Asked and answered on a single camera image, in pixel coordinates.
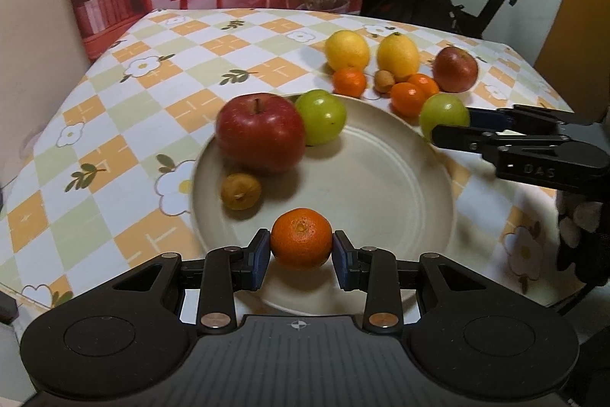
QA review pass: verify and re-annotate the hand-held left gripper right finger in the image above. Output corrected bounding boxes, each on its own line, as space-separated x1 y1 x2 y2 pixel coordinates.
332 230 496 335

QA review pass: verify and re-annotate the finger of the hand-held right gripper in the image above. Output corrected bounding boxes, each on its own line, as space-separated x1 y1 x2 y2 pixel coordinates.
469 106 592 133
431 125 610 194

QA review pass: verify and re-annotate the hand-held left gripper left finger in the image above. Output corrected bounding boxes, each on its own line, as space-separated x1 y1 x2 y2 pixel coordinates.
112 228 272 335

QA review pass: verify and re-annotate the orange mandarin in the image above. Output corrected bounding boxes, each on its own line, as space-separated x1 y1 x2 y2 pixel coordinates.
407 73 440 99
332 68 367 98
391 82 427 117
270 208 333 270

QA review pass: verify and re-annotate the green apple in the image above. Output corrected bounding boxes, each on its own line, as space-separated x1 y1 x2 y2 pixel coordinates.
295 90 347 146
419 94 470 143

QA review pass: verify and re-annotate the cream ceramic plate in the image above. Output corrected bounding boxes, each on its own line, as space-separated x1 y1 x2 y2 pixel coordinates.
191 93 453 316

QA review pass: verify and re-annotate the yellow lemon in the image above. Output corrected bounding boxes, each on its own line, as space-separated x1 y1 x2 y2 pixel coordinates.
325 30 371 71
377 33 421 82

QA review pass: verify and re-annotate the bright red apple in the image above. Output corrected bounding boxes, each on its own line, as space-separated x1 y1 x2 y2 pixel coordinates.
217 93 306 175

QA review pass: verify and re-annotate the person's right hand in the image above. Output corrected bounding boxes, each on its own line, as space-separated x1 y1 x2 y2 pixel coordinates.
555 190 610 290

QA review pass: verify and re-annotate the dark red apple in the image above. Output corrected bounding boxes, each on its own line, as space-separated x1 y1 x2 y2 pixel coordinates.
433 47 478 93

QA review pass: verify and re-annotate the orange wooden door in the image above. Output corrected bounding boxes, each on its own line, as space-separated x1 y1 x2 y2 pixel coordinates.
534 0 610 105

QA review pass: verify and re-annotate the checkered floral tablecloth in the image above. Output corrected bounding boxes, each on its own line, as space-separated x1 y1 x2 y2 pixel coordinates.
0 6 588 328

